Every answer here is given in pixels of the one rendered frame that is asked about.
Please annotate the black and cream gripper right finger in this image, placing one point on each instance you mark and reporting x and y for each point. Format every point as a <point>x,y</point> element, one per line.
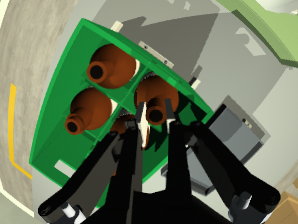
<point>249,199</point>

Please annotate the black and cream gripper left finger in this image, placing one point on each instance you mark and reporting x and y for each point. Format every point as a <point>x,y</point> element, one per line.
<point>76,200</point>

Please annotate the green bottle crate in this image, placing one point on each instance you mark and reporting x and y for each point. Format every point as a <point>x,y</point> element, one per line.
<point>52,142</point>

